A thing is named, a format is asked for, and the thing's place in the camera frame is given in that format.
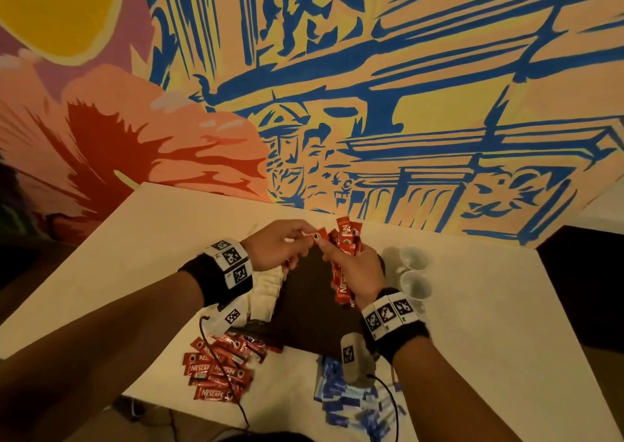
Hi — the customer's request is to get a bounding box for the person's right hand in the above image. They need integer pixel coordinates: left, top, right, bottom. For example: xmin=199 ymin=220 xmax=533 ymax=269
xmin=314 ymin=236 xmax=389 ymax=311

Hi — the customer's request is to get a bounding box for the person's left hand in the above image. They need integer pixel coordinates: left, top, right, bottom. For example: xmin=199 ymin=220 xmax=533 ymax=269
xmin=240 ymin=219 xmax=318 ymax=272

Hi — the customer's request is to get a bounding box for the row of tea bags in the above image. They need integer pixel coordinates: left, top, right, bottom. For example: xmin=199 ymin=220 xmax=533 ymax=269
xmin=209 ymin=260 xmax=290 ymax=337

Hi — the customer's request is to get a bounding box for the dark brown tray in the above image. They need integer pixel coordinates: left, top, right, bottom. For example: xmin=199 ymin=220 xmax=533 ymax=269
xmin=248 ymin=249 xmax=387 ymax=361

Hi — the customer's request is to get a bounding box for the pile of blue sugar sachets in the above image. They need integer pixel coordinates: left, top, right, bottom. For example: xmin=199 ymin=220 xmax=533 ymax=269
xmin=313 ymin=353 xmax=407 ymax=442

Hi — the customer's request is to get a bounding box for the pile of red Nescafe sachets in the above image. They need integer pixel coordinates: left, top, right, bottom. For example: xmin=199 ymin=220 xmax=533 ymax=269
xmin=181 ymin=328 xmax=285 ymax=405

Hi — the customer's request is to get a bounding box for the person's left forearm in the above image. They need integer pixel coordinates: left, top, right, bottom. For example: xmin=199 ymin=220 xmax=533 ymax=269
xmin=0 ymin=271 xmax=208 ymax=442

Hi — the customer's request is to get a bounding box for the person's right forearm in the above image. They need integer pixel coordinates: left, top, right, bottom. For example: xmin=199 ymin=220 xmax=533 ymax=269
xmin=390 ymin=335 xmax=524 ymax=442

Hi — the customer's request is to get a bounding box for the small white cup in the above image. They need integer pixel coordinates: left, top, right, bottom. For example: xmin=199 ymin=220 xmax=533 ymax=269
xmin=398 ymin=270 xmax=434 ymax=312
xmin=394 ymin=246 xmax=429 ymax=273

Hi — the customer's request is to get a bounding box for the black right wristband with markers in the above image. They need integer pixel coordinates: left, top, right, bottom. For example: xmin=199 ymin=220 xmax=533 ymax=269
xmin=357 ymin=287 xmax=431 ymax=364

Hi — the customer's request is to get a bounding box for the black wristband with markers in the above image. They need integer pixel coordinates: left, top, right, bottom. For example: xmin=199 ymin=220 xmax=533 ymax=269
xmin=178 ymin=238 xmax=255 ymax=309
xmin=357 ymin=287 xmax=431 ymax=364

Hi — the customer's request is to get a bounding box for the black left wristband with markers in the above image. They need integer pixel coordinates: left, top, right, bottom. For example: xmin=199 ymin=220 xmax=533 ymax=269
xmin=178 ymin=238 xmax=255 ymax=309

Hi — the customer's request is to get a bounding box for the black clothing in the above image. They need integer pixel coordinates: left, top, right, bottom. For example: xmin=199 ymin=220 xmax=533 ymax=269
xmin=218 ymin=430 xmax=315 ymax=442

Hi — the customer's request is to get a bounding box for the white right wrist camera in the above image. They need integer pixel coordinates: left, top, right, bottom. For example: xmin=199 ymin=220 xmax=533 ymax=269
xmin=338 ymin=330 xmax=378 ymax=385

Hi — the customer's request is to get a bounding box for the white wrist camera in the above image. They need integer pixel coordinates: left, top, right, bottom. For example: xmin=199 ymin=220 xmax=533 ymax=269
xmin=338 ymin=330 xmax=378 ymax=385
xmin=221 ymin=304 xmax=246 ymax=329

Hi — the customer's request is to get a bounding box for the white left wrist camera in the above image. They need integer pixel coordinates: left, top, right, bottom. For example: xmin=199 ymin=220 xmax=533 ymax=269
xmin=221 ymin=304 xmax=246 ymax=329

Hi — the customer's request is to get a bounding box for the black right camera cable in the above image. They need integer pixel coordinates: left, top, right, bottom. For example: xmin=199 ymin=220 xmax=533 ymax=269
xmin=369 ymin=372 xmax=402 ymax=442

